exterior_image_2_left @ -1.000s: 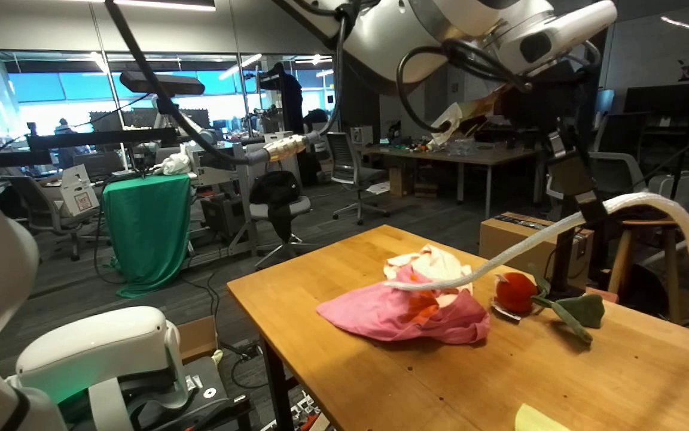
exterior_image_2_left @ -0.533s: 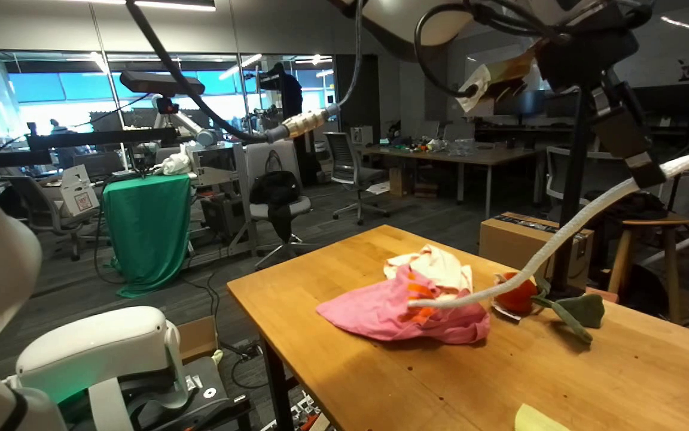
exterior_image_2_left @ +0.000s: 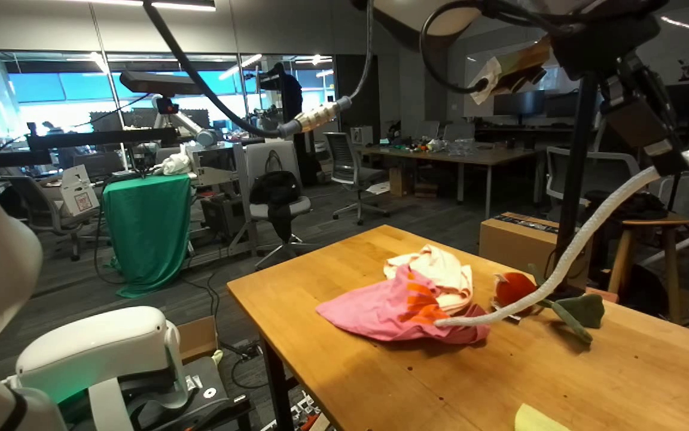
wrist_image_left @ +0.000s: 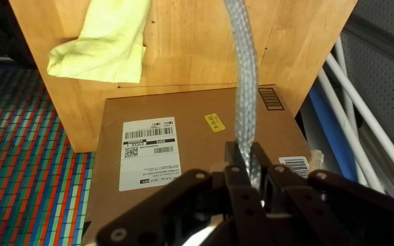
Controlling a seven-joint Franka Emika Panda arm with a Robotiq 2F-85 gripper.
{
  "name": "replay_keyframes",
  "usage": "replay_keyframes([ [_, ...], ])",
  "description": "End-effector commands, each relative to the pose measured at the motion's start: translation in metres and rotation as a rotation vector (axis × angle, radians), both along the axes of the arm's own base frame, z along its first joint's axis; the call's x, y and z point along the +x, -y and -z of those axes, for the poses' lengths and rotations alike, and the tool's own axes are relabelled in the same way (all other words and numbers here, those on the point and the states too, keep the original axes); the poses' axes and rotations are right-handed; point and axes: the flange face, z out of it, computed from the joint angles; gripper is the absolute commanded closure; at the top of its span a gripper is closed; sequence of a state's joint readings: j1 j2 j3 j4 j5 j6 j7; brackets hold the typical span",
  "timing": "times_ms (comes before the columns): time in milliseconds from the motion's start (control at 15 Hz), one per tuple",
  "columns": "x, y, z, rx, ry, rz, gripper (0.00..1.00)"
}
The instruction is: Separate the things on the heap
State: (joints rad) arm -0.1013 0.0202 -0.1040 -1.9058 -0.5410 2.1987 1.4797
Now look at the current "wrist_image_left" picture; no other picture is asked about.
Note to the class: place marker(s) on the yellow-green cloth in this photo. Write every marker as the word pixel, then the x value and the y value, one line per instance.
pixel 109 46

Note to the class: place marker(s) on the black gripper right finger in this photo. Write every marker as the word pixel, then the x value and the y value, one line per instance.
pixel 259 165

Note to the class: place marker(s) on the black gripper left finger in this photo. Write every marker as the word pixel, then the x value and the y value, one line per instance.
pixel 235 169

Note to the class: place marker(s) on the cardboard box with labels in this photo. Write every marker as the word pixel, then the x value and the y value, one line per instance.
pixel 146 140

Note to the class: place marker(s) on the white pipes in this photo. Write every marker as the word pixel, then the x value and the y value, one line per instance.
pixel 346 125

